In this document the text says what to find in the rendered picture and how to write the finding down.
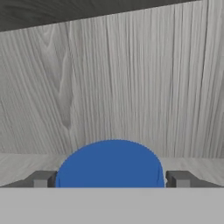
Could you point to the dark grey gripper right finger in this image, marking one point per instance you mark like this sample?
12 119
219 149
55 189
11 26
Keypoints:
179 178

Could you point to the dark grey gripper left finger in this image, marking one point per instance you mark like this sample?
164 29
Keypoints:
43 178

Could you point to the blue round lid jar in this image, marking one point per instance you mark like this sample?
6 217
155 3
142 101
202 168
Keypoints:
110 166

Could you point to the grey wood cabinet interior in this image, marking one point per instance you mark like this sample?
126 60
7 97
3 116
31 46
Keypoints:
116 81

